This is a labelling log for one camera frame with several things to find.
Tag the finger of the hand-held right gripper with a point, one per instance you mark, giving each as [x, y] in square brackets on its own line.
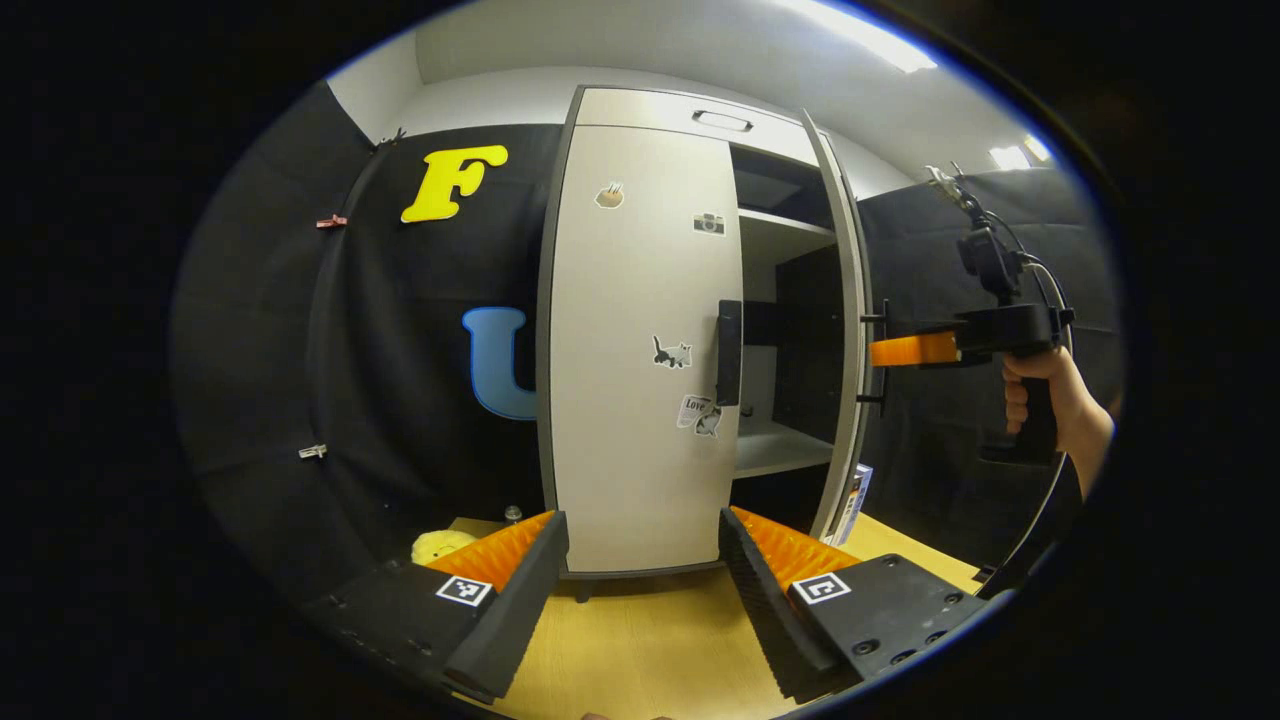
[910, 350]

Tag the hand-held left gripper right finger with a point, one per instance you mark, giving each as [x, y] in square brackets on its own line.
[765, 610]

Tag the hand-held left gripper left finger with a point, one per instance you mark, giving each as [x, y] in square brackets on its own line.
[520, 600]

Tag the white shoe cabinet door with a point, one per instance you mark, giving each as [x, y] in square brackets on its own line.
[630, 400]
[848, 300]

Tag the white double-door shoe cabinet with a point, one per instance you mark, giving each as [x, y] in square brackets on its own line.
[640, 105]

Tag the white cabinet shelf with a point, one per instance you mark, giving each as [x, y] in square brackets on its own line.
[775, 450]
[785, 232]

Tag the yellow plush toy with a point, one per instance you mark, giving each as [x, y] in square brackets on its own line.
[440, 547]

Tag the blue and white box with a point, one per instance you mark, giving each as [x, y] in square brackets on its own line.
[855, 500]

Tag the small ceiling light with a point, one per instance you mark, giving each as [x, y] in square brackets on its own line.
[1010, 156]

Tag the white clip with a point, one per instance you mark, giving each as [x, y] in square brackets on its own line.
[312, 452]

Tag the black backdrop cloth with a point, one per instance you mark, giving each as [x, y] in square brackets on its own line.
[280, 350]

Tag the pink clip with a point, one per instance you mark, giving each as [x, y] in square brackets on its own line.
[331, 221]

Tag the black backdrop clip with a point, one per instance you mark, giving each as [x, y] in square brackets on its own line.
[392, 137]

